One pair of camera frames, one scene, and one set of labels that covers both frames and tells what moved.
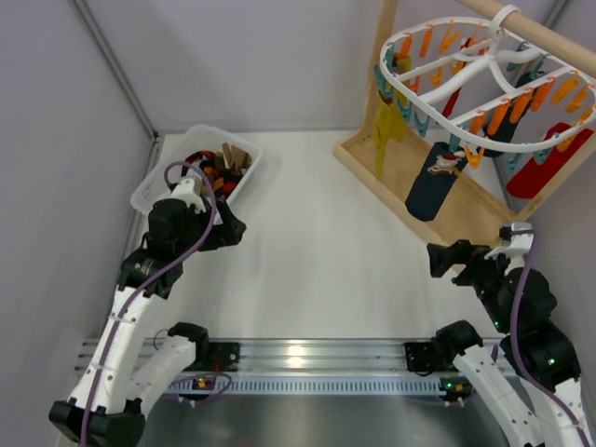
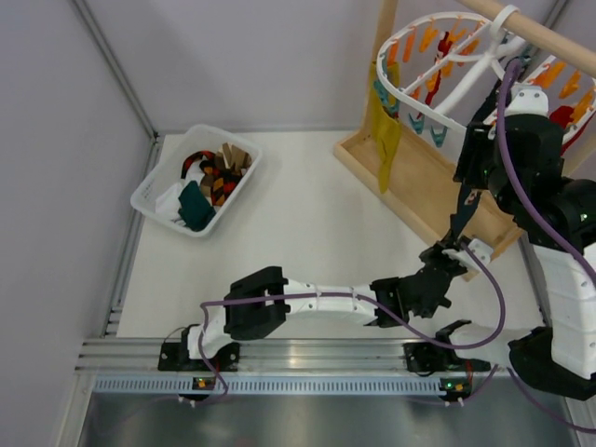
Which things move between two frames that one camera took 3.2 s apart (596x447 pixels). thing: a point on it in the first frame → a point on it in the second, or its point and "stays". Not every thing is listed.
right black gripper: [464, 256] → [468, 164]
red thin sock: [451, 102] → [443, 47]
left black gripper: [225, 228] → [438, 268]
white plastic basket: [191, 140] stays
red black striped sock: [197, 155] stays
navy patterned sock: [435, 179] → [471, 194]
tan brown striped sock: [230, 155] stays
